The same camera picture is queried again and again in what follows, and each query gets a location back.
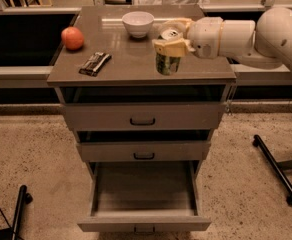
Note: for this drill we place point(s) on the metal railing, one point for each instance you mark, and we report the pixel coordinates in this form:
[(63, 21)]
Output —
[(19, 74)]

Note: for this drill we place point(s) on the white bowl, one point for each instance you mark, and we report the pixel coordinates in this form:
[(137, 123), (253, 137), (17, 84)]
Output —
[(138, 23)]

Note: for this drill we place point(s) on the green soda can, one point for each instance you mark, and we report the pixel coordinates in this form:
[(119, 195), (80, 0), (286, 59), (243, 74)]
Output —
[(164, 64)]

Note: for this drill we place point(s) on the grey open bottom drawer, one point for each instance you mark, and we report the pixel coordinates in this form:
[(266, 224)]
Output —
[(144, 198)]

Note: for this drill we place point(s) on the red apple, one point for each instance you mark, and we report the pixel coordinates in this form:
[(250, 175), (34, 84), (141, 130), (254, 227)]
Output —
[(72, 38)]

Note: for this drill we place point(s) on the grey middle drawer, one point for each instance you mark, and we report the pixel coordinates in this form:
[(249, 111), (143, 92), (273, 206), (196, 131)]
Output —
[(143, 151)]

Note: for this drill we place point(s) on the black stand leg left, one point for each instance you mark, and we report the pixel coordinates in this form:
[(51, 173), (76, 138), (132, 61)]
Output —
[(12, 232)]

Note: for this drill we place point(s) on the grey top drawer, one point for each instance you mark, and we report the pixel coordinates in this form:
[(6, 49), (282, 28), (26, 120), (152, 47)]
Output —
[(147, 116)]

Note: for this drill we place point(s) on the black stand leg right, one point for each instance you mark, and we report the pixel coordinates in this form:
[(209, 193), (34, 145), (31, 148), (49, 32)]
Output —
[(278, 167)]

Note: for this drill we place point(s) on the grey drawer cabinet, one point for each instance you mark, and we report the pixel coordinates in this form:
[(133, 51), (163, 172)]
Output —
[(130, 76)]

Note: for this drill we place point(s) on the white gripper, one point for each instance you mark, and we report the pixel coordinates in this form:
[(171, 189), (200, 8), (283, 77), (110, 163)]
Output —
[(204, 36)]

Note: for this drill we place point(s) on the black stand leg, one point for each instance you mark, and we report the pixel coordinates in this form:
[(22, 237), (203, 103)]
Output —
[(12, 232), (278, 167)]

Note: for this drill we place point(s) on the dark snack bar wrapper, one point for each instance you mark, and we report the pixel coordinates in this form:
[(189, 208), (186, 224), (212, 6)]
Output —
[(94, 64)]

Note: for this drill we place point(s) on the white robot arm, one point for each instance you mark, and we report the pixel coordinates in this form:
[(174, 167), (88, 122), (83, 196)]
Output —
[(265, 44)]

